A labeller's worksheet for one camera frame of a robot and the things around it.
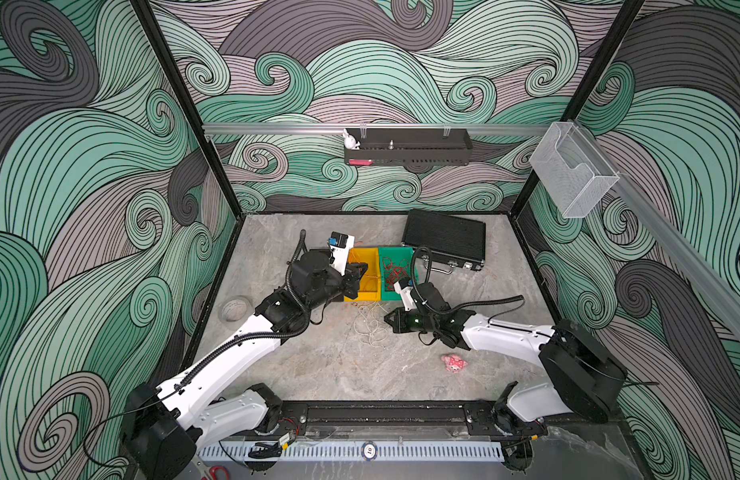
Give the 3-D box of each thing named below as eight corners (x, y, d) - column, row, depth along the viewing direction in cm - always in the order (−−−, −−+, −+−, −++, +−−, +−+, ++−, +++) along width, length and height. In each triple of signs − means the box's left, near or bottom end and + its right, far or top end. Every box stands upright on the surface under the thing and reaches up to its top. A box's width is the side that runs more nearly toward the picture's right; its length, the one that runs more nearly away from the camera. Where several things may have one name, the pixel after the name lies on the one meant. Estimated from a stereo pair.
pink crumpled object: (443, 373, 82) (447, 367, 78) (441, 362, 84) (445, 355, 80) (463, 373, 82) (468, 367, 78) (460, 362, 84) (465, 355, 80)
